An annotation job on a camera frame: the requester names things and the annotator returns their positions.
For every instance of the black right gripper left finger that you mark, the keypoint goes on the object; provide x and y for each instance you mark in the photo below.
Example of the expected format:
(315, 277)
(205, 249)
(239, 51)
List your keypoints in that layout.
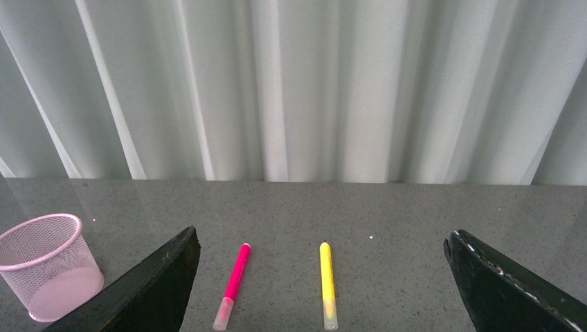
(152, 296)

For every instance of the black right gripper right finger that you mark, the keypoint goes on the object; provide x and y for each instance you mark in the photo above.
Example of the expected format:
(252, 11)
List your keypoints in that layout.
(501, 295)

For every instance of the pink pen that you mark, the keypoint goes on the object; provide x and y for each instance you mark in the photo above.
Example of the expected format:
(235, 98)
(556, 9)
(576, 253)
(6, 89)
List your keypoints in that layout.
(230, 295)

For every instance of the pink mesh cup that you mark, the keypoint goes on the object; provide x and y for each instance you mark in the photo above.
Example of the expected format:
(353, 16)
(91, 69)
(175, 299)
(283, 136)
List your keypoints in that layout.
(49, 266)

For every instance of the yellow pen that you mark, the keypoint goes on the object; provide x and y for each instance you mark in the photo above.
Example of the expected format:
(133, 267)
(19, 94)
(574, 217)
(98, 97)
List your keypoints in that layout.
(328, 288)

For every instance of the white curtain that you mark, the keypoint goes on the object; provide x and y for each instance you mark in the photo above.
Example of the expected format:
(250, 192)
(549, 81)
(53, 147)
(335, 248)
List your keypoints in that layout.
(490, 92)

